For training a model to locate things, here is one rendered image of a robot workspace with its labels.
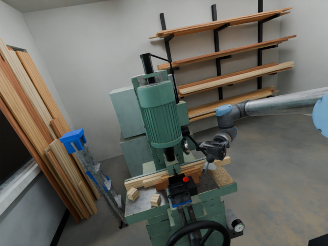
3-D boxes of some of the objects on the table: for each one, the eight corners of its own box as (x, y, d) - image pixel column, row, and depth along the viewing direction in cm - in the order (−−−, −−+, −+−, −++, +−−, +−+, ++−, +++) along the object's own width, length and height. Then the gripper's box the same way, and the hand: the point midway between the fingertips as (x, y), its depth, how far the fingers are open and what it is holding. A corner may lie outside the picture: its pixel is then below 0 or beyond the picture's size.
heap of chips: (219, 187, 79) (218, 181, 77) (207, 170, 92) (207, 165, 91) (235, 182, 80) (235, 176, 78) (221, 166, 93) (220, 161, 91)
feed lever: (201, 174, 92) (178, 129, 104) (200, 168, 93) (177, 124, 105) (220, 168, 59) (183, 102, 71) (218, 158, 60) (182, 96, 72)
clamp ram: (174, 201, 76) (170, 187, 73) (171, 190, 83) (167, 177, 80) (191, 196, 76) (188, 182, 73) (186, 185, 83) (184, 173, 80)
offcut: (133, 200, 82) (131, 194, 80) (128, 198, 84) (126, 193, 83) (139, 194, 85) (137, 189, 84) (133, 192, 88) (132, 187, 86)
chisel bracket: (169, 178, 85) (166, 166, 82) (165, 164, 98) (162, 153, 95) (182, 174, 86) (179, 162, 83) (176, 161, 99) (174, 150, 96)
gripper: (228, 127, 78) (212, 144, 65) (231, 159, 84) (216, 181, 71) (212, 125, 84) (194, 141, 70) (215, 156, 90) (199, 176, 76)
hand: (199, 160), depth 72 cm, fingers open, 14 cm apart
